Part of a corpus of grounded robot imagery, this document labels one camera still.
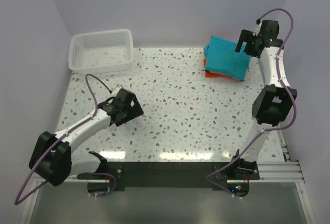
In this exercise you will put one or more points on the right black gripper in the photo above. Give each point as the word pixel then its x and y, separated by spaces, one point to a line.
pixel 246 36

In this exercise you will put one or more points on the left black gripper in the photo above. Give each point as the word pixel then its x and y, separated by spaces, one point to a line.
pixel 135 111

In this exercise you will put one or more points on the teal t-shirt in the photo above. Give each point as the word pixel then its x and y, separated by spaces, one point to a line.
pixel 220 57

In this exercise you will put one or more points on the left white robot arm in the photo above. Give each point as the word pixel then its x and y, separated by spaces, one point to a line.
pixel 52 157

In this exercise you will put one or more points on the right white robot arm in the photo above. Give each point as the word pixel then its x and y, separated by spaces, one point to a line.
pixel 277 98

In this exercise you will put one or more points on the folded orange t-shirt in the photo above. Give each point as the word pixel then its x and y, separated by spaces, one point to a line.
pixel 216 75

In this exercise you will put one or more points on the white plastic basket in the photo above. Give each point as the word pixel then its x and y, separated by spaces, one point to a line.
pixel 101 52

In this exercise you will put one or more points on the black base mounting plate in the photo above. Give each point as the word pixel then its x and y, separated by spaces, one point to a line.
pixel 175 174

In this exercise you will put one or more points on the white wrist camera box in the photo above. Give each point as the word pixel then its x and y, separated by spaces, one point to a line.
pixel 116 90

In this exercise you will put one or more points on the aluminium rail frame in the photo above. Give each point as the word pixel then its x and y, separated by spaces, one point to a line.
pixel 283 171

